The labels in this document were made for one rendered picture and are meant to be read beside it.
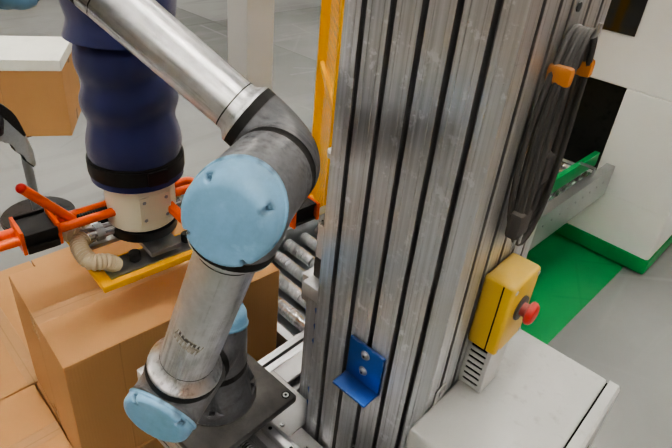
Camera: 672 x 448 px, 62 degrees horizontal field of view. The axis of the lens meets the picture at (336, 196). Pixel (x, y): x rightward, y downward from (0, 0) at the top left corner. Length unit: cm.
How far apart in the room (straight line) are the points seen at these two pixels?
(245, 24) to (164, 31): 195
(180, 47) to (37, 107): 244
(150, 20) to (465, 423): 74
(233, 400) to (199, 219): 55
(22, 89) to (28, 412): 173
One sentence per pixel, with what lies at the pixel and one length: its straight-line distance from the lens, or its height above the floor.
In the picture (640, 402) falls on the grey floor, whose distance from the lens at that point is 300.
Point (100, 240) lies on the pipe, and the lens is 150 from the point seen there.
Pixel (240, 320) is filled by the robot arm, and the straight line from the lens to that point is 100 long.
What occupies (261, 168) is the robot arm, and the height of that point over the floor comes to 166.
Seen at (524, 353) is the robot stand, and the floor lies 123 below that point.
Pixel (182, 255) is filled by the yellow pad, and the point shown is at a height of 107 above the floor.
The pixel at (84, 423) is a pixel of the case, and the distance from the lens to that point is 158.
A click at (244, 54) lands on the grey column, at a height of 113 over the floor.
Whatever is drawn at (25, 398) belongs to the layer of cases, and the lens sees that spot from 195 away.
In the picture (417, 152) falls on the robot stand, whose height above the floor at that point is 165.
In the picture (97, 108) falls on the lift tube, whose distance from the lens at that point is 130.
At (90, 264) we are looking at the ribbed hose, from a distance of 141.
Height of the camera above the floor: 196
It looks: 31 degrees down
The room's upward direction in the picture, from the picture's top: 6 degrees clockwise
